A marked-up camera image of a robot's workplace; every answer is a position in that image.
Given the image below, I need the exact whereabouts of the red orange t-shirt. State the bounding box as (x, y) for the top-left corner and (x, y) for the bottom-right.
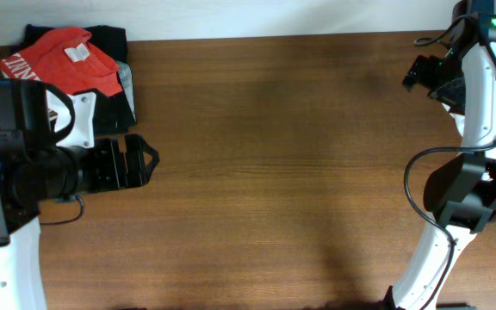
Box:
(0, 28), (122, 96)

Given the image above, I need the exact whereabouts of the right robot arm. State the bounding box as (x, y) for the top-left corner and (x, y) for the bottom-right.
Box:
(381, 0), (496, 309)

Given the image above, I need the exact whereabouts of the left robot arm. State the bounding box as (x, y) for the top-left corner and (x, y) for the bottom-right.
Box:
(0, 79), (159, 309)

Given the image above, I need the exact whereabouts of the folded black garment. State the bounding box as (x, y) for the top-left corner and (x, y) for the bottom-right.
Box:
(16, 24), (138, 137)

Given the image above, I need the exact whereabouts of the folded grey garment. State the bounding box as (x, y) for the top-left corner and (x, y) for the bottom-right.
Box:
(116, 60), (137, 123)

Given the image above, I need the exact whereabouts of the right black cable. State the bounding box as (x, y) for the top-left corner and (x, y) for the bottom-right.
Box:
(402, 12), (496, 310)

